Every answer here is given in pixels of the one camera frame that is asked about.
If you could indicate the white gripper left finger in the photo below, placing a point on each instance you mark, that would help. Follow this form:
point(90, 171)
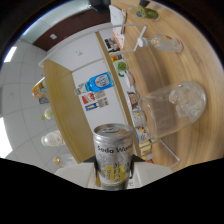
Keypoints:
point(80, 175)

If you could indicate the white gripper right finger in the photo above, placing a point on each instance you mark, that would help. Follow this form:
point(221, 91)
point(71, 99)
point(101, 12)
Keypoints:
point(150, 171)

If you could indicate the silver soda water can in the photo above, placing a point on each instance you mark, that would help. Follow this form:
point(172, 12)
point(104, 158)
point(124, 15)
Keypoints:
point(113, 156)

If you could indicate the clear bottle with red label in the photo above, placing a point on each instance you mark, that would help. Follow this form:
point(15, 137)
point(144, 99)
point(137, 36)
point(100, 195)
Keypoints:
point(163, 43)

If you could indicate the glass jar of limes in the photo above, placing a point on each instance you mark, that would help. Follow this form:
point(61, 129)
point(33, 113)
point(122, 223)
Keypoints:
point(145, 12)

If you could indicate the glass jar with cork lid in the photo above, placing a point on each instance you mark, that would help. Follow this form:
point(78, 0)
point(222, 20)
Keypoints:
point(65, 160)

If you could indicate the blue rimmed bowl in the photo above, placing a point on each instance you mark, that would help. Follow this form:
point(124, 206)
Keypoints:
point(142, 133)

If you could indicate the large white bottle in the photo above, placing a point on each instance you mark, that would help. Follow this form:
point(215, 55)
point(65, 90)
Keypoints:
point(52, 138)

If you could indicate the white bowl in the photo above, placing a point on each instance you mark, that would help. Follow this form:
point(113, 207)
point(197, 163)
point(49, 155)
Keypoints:
point(138, 116)
point(133, 99)

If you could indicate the clear glass with ice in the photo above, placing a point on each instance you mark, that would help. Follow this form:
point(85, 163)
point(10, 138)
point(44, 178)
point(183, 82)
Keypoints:
point(173, 110)

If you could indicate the clear bottle with green cap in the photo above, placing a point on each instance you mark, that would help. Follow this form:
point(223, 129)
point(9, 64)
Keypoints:
point(47, 114)

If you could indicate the blue liquid bottle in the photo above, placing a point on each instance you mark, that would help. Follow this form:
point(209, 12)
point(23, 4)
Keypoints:
point(99, 82)

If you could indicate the yellow drink can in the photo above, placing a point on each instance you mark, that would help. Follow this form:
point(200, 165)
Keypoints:
point(39, 88)

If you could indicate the green mug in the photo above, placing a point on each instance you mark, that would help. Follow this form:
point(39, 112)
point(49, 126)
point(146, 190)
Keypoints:
point(122, 66)

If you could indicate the dark brown door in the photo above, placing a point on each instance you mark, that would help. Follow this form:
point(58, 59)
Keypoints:
point(73, 28)

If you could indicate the white notebook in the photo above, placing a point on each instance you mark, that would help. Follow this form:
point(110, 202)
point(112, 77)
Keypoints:
point(117, 15)

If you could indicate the white frame wooden shelf rack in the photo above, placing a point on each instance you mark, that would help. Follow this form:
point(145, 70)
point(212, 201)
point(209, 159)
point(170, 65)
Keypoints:
point(63, 110)

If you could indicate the blue and yellow wall card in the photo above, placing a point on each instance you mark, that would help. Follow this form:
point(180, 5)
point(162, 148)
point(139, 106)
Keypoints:
point(91, 107)

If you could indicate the red wall card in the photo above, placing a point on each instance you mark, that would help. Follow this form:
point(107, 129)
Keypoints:
point(88, 98)

